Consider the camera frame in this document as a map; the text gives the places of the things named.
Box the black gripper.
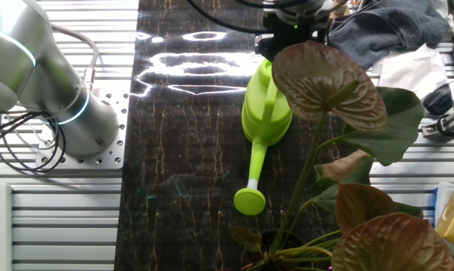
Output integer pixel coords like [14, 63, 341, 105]
[254, 18, 322, 64]

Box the lime green watering can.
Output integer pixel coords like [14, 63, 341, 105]
[233, 58, 294, 216]

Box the plant in red pot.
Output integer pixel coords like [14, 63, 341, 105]
[228, 39, 454, 271]

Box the wooden block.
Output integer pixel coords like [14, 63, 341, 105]
[328, 5, 350, 23]

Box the black marble pattern mat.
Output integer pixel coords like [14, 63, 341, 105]
[113, 0, 374, 271]

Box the grey towel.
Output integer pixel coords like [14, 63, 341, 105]
[327, 0, 450, 71]

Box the white paper towel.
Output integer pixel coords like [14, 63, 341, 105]
[369, 43, 449, 101]

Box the black computer mouse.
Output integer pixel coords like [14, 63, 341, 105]
[422, 82, 454, 117]

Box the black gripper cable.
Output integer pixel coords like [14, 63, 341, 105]
[184, 0, 314, 35]

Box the grey base cable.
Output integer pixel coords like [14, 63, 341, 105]
[47, 22, 100, 93]

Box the perforated silver base plate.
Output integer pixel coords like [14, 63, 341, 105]
[34, 88, 130, 170]

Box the aluminium camera mount bar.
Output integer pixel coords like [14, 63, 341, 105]
[421, 111, 454, 137]

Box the black cable loop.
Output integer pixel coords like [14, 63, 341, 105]
[437, 116, 454, 137]

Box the black cable bundle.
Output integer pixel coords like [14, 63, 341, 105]
[0, 108, 69, 173]

